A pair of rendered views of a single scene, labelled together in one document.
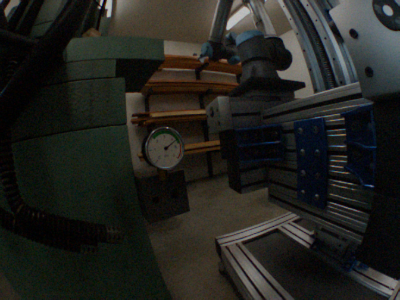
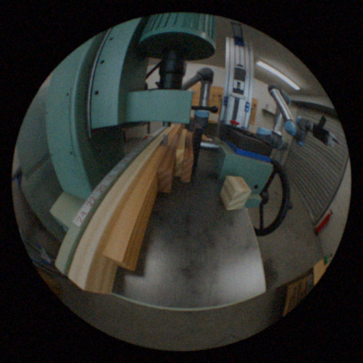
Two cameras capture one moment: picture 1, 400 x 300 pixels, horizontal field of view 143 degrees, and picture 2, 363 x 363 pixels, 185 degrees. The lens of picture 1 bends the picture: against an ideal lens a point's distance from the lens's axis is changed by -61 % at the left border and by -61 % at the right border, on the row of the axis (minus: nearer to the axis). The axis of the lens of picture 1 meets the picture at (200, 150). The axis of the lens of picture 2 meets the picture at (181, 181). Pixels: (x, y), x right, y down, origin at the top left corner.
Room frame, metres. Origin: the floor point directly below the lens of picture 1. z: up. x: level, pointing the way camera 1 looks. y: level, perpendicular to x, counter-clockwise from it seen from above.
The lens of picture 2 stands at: (0.10, 0.59, 1.03)
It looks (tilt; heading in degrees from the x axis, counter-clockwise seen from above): 36 degrees down; 303
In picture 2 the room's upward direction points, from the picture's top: 7 degrees clockwise
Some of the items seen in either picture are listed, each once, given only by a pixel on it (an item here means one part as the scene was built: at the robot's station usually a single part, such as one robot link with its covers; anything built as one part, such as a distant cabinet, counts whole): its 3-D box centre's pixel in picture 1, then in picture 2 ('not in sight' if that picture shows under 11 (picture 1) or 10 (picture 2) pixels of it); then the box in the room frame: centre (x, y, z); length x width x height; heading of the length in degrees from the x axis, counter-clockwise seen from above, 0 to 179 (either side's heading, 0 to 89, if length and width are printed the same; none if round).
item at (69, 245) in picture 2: not in sight; (151, 147); (0.32, 0.41, 0.93); 0.60 x 0.02 x 0.06; 124
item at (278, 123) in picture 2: not in sight; (279, 117); (-0.05, -0.42, 1.19); 0.15 x 0.12 x 0.55; 37
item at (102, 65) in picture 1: (37, 97); not in sight; (0.24, 0.36, 0.82); 0.40 x 0.21 x 0.04; 124
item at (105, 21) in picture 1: (99, 33); not in sight; (0.55, 0.39, 1.23); 0.09 x 0.08 x 0.15; 34
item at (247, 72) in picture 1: (259, 75); (199, 131); (0.54, -0.24, 0.87); 0.15 x 0.15 x 0.10
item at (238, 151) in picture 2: not in sight; (244, 138); (0.13, 0.27, 0.99); 0.13 x 0.11 x 0.06; 124
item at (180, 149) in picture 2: not in sight; (182, 145); (0.28, 0.34, 0.93); 0.22 x 0.01 x 0.06; 124
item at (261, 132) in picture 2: not in sight; (263, 136); (0.05, -0.34, 0.98); 0.13 x 0.12 x 0.14; 37
